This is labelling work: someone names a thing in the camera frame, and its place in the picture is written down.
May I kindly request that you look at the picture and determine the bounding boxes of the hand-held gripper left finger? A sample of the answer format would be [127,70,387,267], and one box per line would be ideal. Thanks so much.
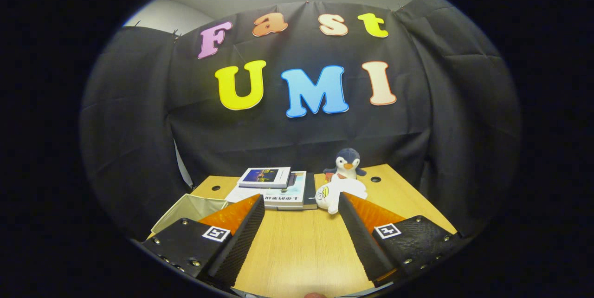
[141,194,266,288]

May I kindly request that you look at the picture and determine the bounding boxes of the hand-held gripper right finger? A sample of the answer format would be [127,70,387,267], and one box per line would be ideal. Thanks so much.
[338,192,463,289]

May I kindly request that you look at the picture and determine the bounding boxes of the green fabric storage box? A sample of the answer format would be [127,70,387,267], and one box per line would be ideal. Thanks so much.
[150,193,230,236]

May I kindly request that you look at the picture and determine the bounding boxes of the white book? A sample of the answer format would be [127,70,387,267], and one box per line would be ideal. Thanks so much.
[225,186,267,206]

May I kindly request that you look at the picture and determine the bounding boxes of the white plush toy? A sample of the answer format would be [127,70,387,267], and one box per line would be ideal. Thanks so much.
[315,180,368,215]

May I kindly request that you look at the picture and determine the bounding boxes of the teal cover book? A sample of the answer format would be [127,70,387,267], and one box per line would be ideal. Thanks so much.
[260,171,308,209]

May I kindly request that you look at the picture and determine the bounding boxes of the small blue cover book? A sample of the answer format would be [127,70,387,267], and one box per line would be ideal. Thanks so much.
[237,167,291,189]

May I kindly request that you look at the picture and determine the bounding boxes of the penguin plush toy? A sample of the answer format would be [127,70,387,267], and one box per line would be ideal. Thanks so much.
[323,148,367,181]

